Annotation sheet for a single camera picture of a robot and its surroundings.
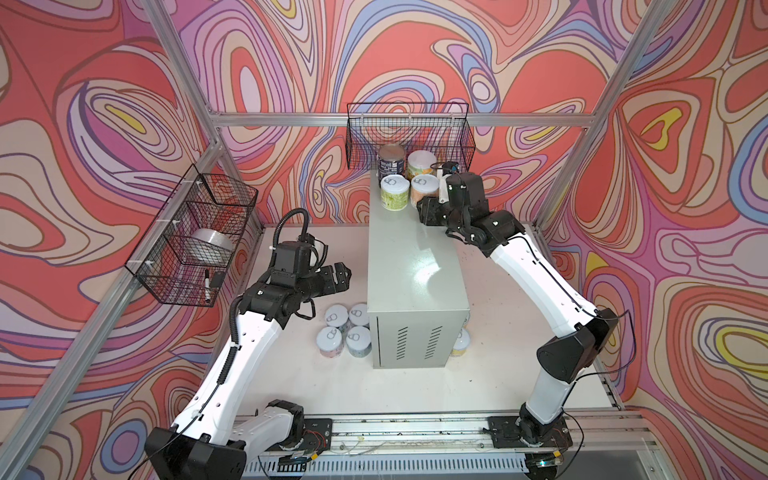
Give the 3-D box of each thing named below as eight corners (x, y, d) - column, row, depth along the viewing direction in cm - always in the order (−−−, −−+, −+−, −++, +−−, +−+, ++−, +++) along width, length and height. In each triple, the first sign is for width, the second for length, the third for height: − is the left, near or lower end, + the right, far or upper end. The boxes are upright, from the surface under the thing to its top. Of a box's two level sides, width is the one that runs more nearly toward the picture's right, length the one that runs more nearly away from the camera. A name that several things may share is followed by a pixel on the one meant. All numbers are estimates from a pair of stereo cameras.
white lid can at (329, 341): (317, 358, 86) (313, 351, 82) (320, 333, 91) (318, 326, 87) (340, 358, 86) (338, 351, 82) (343, 333, 91) (341, 326, 87)
